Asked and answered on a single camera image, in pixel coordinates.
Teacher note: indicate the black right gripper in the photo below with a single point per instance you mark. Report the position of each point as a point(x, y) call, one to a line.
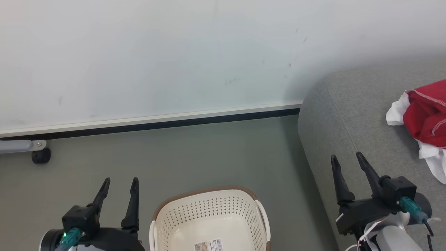
point(366, 214)

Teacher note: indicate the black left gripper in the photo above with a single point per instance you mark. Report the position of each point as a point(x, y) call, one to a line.
point(115, 240)

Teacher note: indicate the red and white garment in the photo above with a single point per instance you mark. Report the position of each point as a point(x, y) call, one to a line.
point(427, 115)

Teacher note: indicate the cream perforated laundry basket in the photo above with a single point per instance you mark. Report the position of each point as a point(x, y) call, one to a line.
point(209, 216)

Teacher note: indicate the grey fabric sofa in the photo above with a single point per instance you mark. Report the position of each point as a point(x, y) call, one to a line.
point(366, 122)

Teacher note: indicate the black caster wheel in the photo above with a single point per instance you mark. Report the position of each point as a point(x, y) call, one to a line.
point(41, 156)

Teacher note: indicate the printed barcode sticker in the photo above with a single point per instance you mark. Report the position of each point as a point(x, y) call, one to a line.
point(209, 245)

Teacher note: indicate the grey metal furniture leg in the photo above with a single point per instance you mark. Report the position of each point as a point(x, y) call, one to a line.
point(17, 146)

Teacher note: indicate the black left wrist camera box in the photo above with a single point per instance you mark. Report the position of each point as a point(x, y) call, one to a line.
point(82, 219)

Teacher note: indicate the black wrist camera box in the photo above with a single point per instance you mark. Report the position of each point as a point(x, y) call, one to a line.
point(399, 191)
point(82, 219)

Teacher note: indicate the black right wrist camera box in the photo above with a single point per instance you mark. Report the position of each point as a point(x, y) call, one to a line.
point(399, 191)

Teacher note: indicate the white and black wall skirting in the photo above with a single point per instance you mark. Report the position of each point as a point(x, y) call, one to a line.
point(150, 120)

